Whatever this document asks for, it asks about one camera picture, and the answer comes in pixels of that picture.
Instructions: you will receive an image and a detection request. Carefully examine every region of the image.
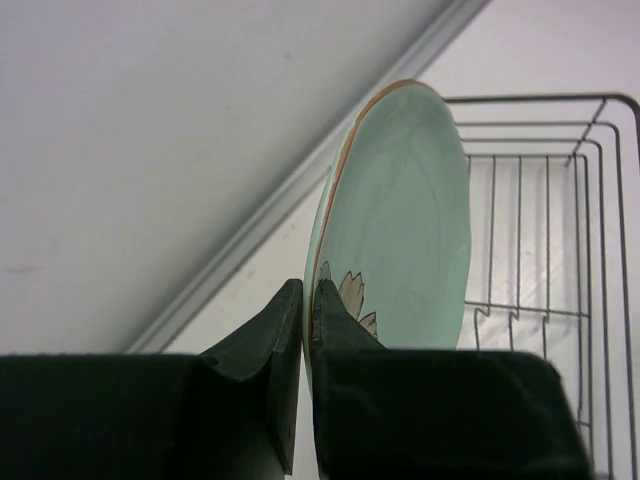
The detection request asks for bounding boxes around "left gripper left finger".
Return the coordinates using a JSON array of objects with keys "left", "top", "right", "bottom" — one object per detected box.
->
[{"left": 1, "top": 279, "right": 303, "bottom": 479}]

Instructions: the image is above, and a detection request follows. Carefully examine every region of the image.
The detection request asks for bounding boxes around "aluminium table frame rail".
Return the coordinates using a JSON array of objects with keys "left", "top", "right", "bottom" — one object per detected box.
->
[{"left": 126, "top": 1, "right": 489, "bottom": 354}]

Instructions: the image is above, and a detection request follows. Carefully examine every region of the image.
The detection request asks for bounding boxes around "grey wire dish rack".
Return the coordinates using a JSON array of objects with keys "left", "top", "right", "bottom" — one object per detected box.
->
[{"left": 447, "top": 93, "right": 639, "bottom": 479}]

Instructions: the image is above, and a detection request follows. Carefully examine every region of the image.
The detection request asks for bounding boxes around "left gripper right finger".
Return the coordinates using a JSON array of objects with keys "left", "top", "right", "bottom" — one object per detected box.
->
[{"left": 311, "top": 280, "right": 595, "bottom": 479}]

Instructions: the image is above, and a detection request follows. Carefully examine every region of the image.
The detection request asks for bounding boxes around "green flower plate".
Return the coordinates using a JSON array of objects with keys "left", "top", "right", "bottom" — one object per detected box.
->
[{"left": 302, "top": 78, "right": 472, "bottom": 351}]

